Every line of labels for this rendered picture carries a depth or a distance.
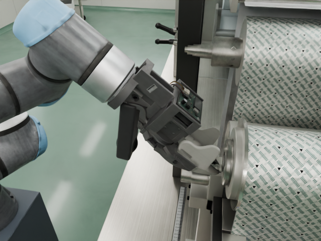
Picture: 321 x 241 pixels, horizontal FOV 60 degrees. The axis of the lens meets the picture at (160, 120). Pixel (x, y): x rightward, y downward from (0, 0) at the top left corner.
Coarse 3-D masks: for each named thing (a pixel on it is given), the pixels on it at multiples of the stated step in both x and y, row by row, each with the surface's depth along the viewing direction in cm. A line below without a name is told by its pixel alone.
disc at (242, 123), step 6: (240, 120) 45; (240, 126) 45; (246, 126) 41; (246, 132) 40; (246, 138) 39; (246, 144) 39; (246, 150) 38; (246, 156) 38; (246, 162) 38; (246, 168) 38; (240, 180) 39; (240, 186) 38; (240, 192) 39; (240, 198) 39; (234, 204) 42; (240, 204) 40; (234, 210) 43
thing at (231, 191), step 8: (240, 128) 44; (232, 136) 46; (240, 136) 41; (240, 144) 40; (240, 152) 40; (240, 160) 39; (240, 168) 39; (232, 176) 41; (232, 184) 40; (232, 192) 41
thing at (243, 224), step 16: (240, 224) 44; (256, 224) 43; (272, 224) 43; (288, 224) 42; (304, 224) 41; (256, 240) 46; (272, 240) 45; (288, 240) 44; (304, 240) 43; (320, 240) 43
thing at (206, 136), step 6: (198, 132) 46; (204, 132) 46; (210, 132) 45; (216, 132) 45; (186, 138) 46; (192, 138) 47; (198, 138) 46; (204, 138) 46; (210, 138) 46; (216, 138) 46; (198, 144) 47; (204, 144) 47; (210, 144) 47; (216, 162) 47
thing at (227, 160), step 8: (224, 144) 47; (232, 144) 43; (224, 152) 46; (232, 152) 42; (224, 160) 45; (232, 160) 42; (224, 168) 43; (232, 168) 42; (224, 176) 42; (224, 184) 44
